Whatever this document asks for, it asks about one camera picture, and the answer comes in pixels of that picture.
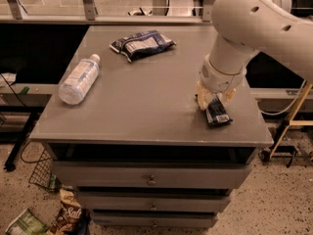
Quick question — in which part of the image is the clear plastic water bottle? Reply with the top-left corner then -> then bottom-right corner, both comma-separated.
59,54 -> 100,105

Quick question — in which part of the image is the green snack bag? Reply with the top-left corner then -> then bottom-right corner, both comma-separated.
5,209 -> 48,235

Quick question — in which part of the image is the blue chip bag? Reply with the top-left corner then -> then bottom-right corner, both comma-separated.
110,30 -> 175,63

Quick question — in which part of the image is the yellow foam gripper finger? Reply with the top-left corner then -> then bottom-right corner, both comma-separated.
197,80 -> 216,111
221,89 -> 236,107

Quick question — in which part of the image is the grey drawer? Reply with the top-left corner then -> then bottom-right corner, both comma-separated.
53,162 -> 251,189
91,212 -> 217,228
77,192 -> 230,212

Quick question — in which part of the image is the black table leg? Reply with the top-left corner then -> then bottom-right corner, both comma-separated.
4,113 -> 37,172

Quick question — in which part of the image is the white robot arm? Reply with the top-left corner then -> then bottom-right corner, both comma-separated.
197,0 -> 313,111

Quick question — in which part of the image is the grey drawer cabinet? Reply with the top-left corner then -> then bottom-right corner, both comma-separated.
32,26 -> 272,218

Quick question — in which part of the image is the metal window frame rail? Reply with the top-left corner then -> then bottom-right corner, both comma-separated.
0,0 -> 214,25

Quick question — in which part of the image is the bottom grey drawer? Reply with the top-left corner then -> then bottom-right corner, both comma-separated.
91,212 -> 217,228

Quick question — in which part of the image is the middle grey drawer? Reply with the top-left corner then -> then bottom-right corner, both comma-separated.
77,192 -> 230,212

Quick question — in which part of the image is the black wire basket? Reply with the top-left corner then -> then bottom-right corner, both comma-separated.
28,151 -> 61,193

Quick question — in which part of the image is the top grey drawer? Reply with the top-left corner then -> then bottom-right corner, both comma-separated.
53,162 -> 251,189

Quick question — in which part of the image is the brown snack bag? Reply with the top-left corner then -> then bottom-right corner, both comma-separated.
46,189 -> 83,235

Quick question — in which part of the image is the blue rxbar blueberry bar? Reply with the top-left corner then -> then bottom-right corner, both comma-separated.
203,96 -> 233,126

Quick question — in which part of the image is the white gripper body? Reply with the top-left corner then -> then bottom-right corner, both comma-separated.
200,54 -> 246,93

